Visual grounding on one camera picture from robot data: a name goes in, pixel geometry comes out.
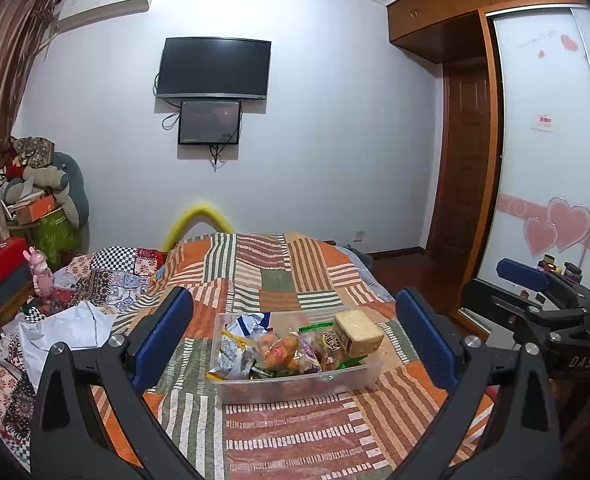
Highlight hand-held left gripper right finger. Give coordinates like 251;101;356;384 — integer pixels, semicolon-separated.
390;287;561;480

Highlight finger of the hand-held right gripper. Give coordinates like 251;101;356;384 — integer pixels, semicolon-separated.
496;257;583;306
461;280;551;341

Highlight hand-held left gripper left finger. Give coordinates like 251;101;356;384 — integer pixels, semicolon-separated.
30;287;211;480

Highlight clear bag of golden pastries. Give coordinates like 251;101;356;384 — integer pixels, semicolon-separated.
257;332;306;373

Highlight clear plastic container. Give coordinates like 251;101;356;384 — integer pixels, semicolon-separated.
210;309;387;405

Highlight group of small jars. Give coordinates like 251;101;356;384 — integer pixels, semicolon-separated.
538;255;583;281

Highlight pink heart stickers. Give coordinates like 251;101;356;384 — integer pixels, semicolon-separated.
522;196;590;256

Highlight white and yellow snack packet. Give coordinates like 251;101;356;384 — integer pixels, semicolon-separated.
209;335;256;382

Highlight brown sandwich cake packet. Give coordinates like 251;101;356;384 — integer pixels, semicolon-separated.
332;309;386;361

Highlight white and blue snack packet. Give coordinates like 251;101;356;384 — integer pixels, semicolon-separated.
225;312;272;346

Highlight checkered patchwork quilt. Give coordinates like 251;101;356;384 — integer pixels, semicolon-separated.
0;246;168;461

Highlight brown yellow-label snack packet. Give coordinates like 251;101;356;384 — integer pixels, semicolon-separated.
320;329;346;361

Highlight white cloth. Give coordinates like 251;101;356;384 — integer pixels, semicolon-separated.
17;301;118;361

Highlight green snack packet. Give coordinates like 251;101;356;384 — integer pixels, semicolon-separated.
252;366;301;379

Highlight white sliding wardrobe door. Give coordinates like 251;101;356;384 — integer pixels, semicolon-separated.
475;0;590;331

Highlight purple snack packet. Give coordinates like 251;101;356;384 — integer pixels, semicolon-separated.
295;335;326;373

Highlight brown wooden door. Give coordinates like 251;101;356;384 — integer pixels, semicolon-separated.
427;62;496;261

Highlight yellow foam tube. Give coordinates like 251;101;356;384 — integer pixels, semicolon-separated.
161;203;233;253

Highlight pink plush toy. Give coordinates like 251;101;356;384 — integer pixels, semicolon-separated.
24;246;56;301

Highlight green patterned bag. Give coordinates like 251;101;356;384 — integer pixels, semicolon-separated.
35;210;78;266

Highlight striped patchwork blanket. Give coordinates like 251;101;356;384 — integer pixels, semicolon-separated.
87;231;496;480

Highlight dark grey box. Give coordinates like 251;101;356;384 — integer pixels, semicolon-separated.
0;262;36;306

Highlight red box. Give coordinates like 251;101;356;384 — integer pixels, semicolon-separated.
0;240;30;281

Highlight orange cardboard box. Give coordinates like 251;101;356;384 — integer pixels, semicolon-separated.
12;194;56;225

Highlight patterned brown cloth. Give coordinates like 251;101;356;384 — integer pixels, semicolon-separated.
10;136;56;168

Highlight wooden overhead cabinet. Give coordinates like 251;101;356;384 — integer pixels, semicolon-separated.
385;0;590;63

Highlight brown striped curtain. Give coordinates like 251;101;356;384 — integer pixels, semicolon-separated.
0;0;60;246

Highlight white air conditioner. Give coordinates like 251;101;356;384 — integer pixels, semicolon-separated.
57;0;157;31

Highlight small black wall monitor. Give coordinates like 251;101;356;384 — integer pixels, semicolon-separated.
177;100;242;147

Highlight black wall television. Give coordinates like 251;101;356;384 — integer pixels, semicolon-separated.
155;37;272;101

